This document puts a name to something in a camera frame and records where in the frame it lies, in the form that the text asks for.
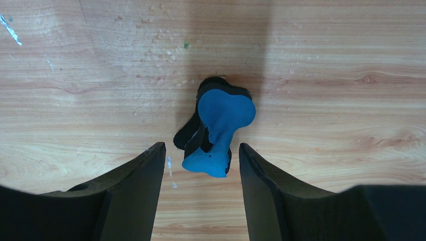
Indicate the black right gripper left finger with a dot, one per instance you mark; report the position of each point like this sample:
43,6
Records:
121,204

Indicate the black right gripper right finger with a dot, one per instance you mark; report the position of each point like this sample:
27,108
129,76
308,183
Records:
279,206

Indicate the blue black whiteboard eraser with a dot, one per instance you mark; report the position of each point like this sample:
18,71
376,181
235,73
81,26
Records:
220,110

